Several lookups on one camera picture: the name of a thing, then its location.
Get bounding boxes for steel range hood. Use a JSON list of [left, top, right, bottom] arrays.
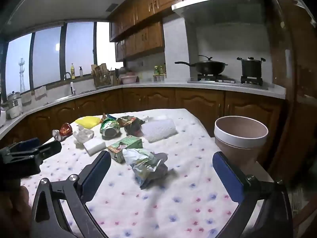
[[172, 0, 263, 18]]

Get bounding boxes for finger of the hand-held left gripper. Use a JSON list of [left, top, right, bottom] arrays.
[[0, 138, 41, 155], [32, 141, 62, 159]]

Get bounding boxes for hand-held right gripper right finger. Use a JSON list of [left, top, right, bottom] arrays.
[[212, 151, 294, 238]]

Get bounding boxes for crumpled green brown wrapper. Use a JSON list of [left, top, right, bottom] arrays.
[[117, 115, 145, 137]]

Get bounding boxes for sink faucet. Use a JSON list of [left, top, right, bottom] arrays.
[[64, 72, 76, 96]]

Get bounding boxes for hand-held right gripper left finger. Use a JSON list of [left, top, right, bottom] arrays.
[[31, 151, 112, 238]]

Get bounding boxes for utensil rack with boards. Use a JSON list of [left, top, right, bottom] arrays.
[[91, 63, 112, 88]]

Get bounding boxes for wooden upper cabinets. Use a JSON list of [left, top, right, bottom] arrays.
[[109, 0, 260, 62]]

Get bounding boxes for wooden lower cabinets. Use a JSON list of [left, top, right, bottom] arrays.
[[0, 88, 285, 149]]

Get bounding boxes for green milk carton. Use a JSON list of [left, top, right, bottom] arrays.
[[107, 135, 143, 163]]

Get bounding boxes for kitchen window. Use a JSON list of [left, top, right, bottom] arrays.
[[0, 21, 124, 97]]

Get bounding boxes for white foam block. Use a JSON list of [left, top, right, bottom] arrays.
[[83, 140, 107, 156]]

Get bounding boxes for wooden door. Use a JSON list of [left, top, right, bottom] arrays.
[[263, 0, 317, 179]]

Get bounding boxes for wooden cabinets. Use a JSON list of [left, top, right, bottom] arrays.
[[109, 0, 260, 62], [0, 88, 285, 149]]

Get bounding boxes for crushed red can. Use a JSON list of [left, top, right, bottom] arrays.
[[52, 123, 73, 142]]

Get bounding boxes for person's left hand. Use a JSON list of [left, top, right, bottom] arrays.
[[0, 185, 32, 238]]

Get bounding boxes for dark stock pot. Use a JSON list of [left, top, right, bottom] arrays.
[[236, 57, 265, 78]]

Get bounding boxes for clear plastic wrap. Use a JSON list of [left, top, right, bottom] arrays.
[[73, 126, 95, 144]]

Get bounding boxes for floral white tablecloth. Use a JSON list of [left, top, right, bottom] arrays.
[[21, 108, 273, 238]]

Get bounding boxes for pink basin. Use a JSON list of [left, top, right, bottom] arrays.
[[120, 75, 137, 84]]

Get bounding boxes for crushed green can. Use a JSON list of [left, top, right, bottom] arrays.
[[100, 118, 121, 140]]

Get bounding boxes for silver green wrapper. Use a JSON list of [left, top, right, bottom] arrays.
[[122, 148, 169, 188]]

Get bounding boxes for bubble wrap sheet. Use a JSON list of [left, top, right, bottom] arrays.
[[141, 118, 178, 143]]

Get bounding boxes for yellow packet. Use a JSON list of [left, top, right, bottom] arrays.
[[75, 116, 101, 129]]

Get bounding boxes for black wok with lid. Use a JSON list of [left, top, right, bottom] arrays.
[[175, 55, 228, 75]]

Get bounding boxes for pink white rimmed bin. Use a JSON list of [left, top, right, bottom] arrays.
[[214, 116, 269, 176]]

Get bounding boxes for gas stove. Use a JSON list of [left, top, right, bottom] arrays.
[[187, 74, 269, 90]]

